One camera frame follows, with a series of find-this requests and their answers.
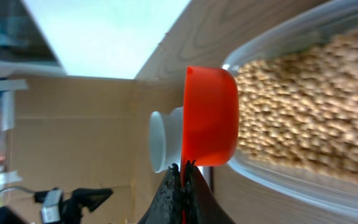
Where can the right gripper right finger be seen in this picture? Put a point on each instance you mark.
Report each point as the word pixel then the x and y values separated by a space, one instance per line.
pixel 200 205

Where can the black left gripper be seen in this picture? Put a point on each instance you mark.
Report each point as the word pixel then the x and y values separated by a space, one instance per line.
pixel 71 212

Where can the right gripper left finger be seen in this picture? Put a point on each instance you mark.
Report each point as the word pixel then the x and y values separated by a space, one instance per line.
pixel 166 207

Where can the red plastic measuring scoop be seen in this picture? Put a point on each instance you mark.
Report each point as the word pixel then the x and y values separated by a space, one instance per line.
pixel 210 119

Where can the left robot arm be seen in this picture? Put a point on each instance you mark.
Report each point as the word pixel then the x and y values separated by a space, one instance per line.
pixel 8 216

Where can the pale grey round bowl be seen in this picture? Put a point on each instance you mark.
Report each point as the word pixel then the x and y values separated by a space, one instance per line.
pixel 165 139

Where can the cardboard side panel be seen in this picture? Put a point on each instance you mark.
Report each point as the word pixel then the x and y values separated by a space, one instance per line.
pixel 75 133

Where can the soybeans in container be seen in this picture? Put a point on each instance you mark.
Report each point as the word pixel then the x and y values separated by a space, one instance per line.
pixel 301 110

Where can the clear plastic container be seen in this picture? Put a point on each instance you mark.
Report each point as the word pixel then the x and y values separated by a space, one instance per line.
pixel 314 27

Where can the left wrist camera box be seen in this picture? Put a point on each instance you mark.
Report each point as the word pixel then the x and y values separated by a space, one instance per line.
pixel 51 207

